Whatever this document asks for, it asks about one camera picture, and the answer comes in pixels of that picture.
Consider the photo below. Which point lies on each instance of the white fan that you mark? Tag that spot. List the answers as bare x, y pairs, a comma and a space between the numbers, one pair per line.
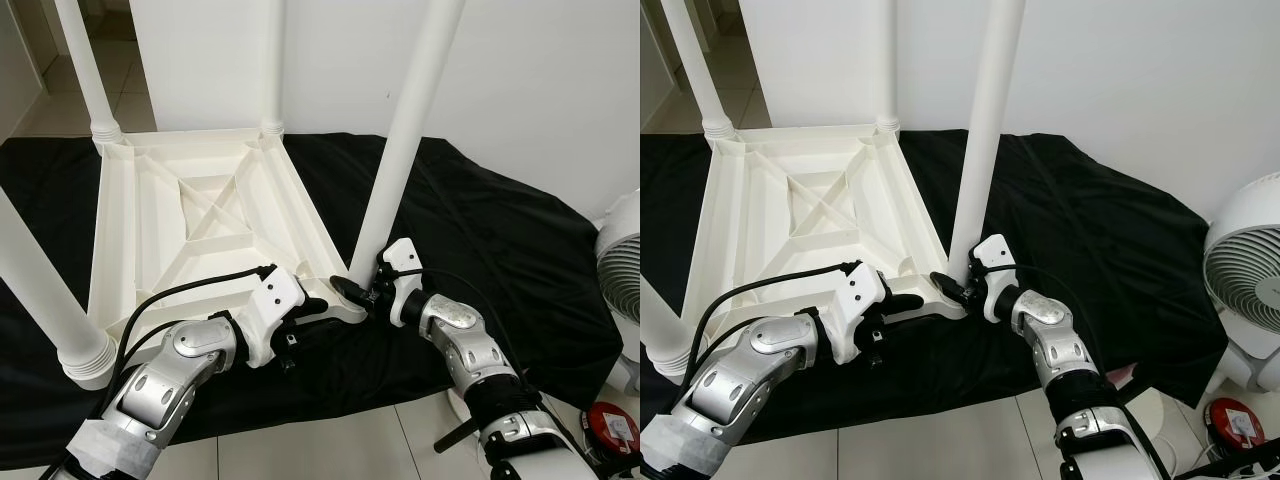
1250, 270
622, 280

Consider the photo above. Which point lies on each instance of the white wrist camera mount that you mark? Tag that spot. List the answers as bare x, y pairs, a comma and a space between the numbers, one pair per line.
858, 294
400, 255
995, 252
272, 298

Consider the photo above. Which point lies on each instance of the white round floor base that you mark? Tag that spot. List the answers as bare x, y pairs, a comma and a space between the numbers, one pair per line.
1160, 415
460, 405

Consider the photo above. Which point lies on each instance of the white plastic table top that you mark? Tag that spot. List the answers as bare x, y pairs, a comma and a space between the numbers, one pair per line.
770, 210
150, 210

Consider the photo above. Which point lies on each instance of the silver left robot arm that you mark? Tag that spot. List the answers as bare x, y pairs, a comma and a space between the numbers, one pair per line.
740, 375
155, 385

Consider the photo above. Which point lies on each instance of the pink seat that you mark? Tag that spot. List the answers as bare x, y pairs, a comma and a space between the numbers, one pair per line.
1122, 375

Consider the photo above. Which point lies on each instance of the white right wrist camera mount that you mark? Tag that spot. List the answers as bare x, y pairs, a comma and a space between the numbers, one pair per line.
995, 252
400, 255

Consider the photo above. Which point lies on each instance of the red round object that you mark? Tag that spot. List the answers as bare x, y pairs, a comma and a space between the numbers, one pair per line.
612, 430
1235, 423

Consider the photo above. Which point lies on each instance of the black table cloth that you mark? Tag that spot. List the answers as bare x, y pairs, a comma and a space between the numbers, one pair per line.
1130, 270
520, 270

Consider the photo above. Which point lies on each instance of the black metal table leg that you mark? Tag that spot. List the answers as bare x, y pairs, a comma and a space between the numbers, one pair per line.
458, 437

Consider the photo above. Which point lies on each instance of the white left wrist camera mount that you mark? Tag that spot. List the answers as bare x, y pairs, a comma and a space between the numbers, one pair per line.
272, 298
858, 294

